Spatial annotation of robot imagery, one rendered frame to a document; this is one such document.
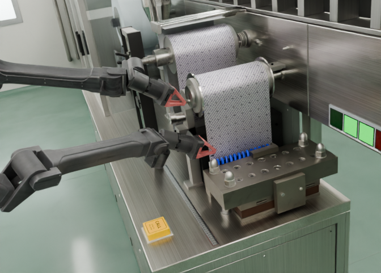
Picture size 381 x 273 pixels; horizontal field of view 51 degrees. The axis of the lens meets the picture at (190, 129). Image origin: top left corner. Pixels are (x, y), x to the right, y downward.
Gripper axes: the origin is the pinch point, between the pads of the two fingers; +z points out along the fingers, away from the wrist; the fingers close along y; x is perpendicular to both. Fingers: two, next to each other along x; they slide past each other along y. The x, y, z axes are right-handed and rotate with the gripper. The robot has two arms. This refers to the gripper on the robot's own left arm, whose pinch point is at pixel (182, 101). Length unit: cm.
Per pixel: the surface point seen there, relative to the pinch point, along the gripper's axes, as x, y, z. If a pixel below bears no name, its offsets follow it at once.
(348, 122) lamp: 19, 38, 28
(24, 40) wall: -86, -550, 3
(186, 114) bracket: -3.3, 0.4, 3.5
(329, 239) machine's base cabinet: -16, 36, 52
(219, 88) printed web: 9.8, 7.3, 5.4
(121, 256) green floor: -116, -84, 58
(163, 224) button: -34.9, 18.2, 4.3
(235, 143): -4.3, 8.8, 20.8
